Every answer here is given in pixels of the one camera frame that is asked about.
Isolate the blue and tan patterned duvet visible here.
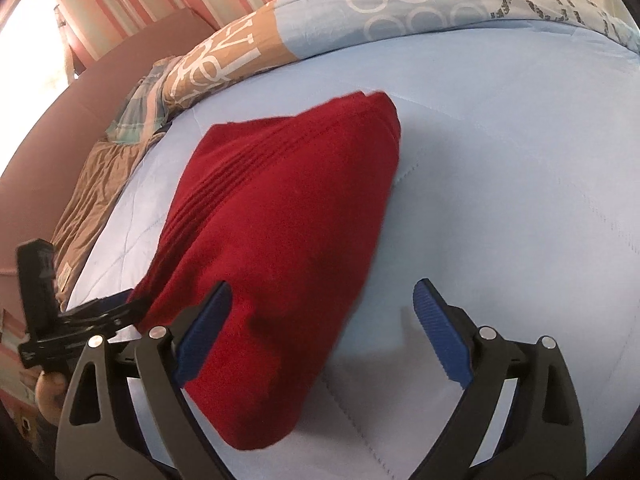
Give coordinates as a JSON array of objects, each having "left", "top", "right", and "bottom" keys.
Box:
[{"left": 160, "top": 0, "right": 640, "bottom": 111}]

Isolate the brown headboard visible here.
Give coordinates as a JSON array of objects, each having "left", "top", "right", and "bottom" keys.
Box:
[{"left": 0, "top": 7, "right": 221, "bottom": 281}]

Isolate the red knit sweater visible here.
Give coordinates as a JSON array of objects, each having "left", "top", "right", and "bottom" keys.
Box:
[{"left": 127, "top": 89, "right": 403, "bottom": 453}]

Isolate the brown pillow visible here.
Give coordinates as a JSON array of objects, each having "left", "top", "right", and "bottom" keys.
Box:
[{"left": 50, "top": 137, "right": 151, "bottom": 306}]

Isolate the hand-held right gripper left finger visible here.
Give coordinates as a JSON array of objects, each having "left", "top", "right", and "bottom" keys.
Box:
[{"left": 55, "top": 280, "right": 233, "bottom": 480}]

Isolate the person's left hand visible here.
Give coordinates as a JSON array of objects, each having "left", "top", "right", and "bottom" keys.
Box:
[{"left": 36, "top": 367, "right": 72, "bottom": 425}]

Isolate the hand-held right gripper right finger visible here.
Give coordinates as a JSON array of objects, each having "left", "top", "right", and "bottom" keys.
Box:
[{"left": 412, "top": 277, "right": 588, "bottom": 480}]

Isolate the plaid pillow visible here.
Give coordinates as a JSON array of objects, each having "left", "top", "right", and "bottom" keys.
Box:
[{"left": 105, "top": 57, "right": 176, "bottom": 143}]

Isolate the light blue bed sheet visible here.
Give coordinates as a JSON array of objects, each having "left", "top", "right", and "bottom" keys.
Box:
[{"left": 65, "top": 25, "right": 640, "bottom": 480}]

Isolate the bright window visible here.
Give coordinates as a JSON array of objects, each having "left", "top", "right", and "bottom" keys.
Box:
[{"left": 0, "top": 0, "right": 76, "bottom": 111}]

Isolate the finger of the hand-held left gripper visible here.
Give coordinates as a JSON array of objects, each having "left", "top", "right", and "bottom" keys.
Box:
[{"left": 97, "top": 291, "right": 152, "bottom": 332}]

